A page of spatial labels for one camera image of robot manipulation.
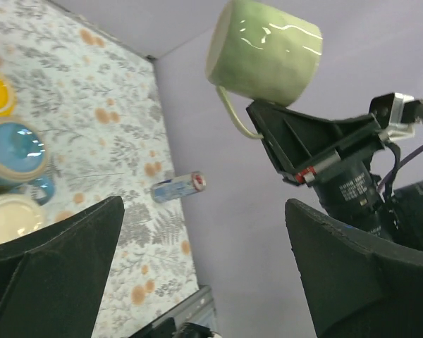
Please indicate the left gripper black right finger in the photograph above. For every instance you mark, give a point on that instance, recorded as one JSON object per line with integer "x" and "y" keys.
{"x": 356, "y": 284}

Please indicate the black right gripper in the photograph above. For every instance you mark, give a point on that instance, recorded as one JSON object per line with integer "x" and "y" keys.
{"x": 331, "y": 156}

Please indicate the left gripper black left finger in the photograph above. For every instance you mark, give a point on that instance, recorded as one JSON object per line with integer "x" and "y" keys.
{"x": 52, "y": 281}

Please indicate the cream mug with black handle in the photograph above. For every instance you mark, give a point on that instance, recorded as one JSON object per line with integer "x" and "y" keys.
{"x": 19, "y": 216}

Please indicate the light green ceramic mug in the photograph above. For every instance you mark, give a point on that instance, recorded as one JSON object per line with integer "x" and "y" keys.
{"x": 260, "y": 52}

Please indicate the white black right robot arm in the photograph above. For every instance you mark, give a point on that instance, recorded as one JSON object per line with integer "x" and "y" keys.
{"x": 400, "y": 217}

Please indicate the blue glazed mug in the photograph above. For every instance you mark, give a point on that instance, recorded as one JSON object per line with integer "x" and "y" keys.
{"x": 23, "y": 159}

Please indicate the blue white drink can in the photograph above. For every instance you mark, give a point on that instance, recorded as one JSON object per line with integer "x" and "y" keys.
{"x": 178, "y": 187}

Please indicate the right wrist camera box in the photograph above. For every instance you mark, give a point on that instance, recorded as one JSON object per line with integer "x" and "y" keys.
{"x": 397, "y": 114}

